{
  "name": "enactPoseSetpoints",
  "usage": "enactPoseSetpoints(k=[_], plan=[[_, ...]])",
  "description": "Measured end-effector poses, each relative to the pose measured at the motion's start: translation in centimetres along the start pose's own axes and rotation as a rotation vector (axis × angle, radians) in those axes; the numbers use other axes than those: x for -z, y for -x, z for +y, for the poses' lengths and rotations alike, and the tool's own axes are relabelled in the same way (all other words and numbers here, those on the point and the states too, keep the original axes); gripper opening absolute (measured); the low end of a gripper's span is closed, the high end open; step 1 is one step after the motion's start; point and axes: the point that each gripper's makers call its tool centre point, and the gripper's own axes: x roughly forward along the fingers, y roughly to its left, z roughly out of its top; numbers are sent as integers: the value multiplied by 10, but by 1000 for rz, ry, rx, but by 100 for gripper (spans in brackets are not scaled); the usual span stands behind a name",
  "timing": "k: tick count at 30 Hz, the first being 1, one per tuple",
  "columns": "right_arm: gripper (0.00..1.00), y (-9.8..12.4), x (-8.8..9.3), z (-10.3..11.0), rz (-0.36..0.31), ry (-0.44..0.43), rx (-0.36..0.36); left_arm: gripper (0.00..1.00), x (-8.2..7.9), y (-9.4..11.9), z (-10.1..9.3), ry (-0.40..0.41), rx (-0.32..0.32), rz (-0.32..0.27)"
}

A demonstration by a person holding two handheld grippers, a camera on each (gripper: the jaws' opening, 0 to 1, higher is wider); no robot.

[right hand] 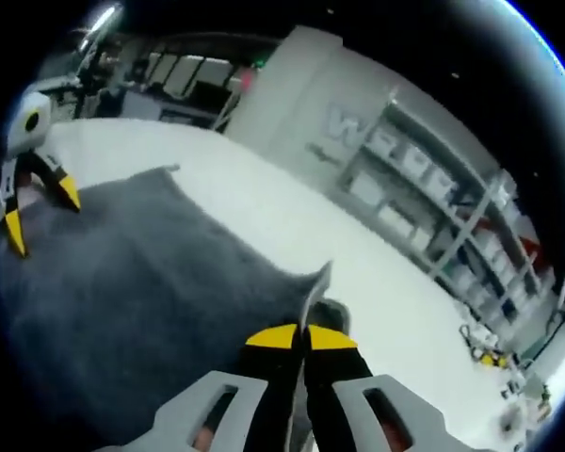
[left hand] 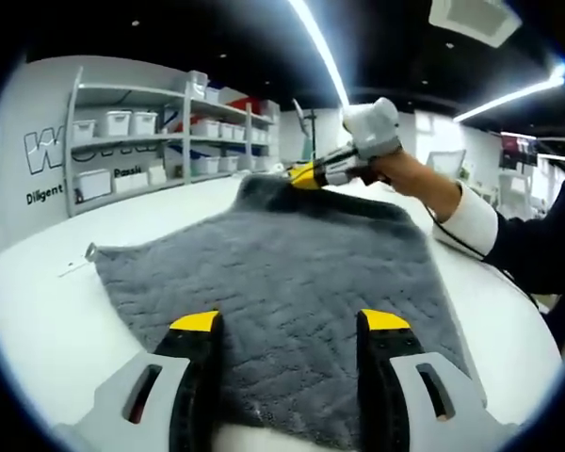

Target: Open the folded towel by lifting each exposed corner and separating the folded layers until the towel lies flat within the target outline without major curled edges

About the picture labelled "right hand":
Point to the background workbench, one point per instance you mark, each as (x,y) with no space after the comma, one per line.
(141,106)

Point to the grey towel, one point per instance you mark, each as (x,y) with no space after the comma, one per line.
(136,292)

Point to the dark background monitor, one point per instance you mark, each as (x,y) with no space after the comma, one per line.
(209,89)

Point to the yellow black gadget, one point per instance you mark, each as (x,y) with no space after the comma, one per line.
(492,359)

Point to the row of white storage bins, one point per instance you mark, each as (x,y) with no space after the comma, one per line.
(433,183)

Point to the white shelf unit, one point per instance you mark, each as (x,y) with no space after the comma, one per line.
(452,198)

